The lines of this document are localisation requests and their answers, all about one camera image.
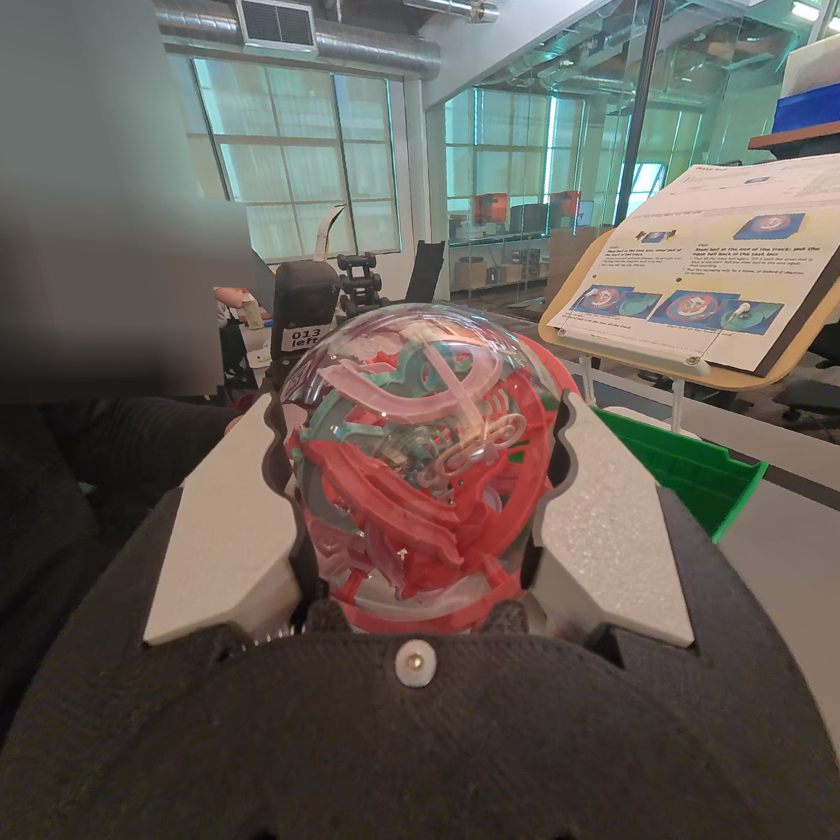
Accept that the black office chair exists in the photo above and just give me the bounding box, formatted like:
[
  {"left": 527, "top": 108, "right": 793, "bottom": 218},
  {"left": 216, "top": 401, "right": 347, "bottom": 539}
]
[{"left": 406, "top": 239, "right": 447, "bottom": 303}]

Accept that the clear red maze ball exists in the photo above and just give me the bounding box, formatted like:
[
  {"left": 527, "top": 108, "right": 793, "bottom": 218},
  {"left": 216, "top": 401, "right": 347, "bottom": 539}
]
[{"left": 279, "top": 302, "right": 585, "bottom": 636}]

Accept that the wooden shelf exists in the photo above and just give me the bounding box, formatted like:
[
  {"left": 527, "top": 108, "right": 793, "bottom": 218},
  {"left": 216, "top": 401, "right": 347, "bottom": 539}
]
[{"left": 748, "top": 131, "right": 840, "bottom": 158}]

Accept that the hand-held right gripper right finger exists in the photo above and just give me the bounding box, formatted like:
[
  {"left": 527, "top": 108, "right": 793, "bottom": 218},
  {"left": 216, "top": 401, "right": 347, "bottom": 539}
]
[{"left": 521, "top": 391, "right": 697, "bottom": 649}]

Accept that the silver ventilation duct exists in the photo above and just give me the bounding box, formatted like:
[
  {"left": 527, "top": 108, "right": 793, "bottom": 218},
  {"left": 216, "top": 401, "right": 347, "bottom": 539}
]
[{"left": 154, "top": 0, "right": 441, "bottom": 83}]

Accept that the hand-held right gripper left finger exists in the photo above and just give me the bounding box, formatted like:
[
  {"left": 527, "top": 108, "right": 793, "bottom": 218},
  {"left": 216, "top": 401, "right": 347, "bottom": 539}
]
[{"left": 142, "top": 392, "right": 309, "bottom": 647}]

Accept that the white air vent grille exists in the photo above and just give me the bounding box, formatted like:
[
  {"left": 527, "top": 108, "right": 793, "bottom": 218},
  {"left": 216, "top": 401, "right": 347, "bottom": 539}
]
[{"left": 236, "top": 0, "right": 319, "bottom": 55}]

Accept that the wooden tilting book stand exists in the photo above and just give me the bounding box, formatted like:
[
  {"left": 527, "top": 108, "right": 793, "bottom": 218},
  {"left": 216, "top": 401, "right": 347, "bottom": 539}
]
[{"left": 538, "top": 226, "right": 840, "bottom": 437}]

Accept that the blue storage bin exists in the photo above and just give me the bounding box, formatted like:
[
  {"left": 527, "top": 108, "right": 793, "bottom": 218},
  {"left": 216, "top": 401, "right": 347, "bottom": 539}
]
[{"left": 774, "top": 92, "right": 840, "bottom": 139}]

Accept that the green plastic bin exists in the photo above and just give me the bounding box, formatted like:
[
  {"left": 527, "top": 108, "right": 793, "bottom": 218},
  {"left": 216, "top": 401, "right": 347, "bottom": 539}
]
[{"left": 587, "top": 403, "right": 770, "bottom": 544}]

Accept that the printed instruction sheet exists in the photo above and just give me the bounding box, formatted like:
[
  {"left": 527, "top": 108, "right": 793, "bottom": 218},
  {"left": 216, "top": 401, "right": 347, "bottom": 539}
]
[{"left": 546, "top": 154, "right": 840, "bottom": 376}]

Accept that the black dumbbell rack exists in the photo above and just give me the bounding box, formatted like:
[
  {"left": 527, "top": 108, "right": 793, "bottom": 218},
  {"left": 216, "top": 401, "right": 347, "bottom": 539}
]
[{"left": 336, "top": 251, "right": 391, "bottom": 312}]

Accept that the black pole stand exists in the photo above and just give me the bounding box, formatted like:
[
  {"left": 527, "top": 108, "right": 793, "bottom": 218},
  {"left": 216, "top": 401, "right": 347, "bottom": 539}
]
[{"left": 616, "top": 0, "right": 662, "bottom": 227}]

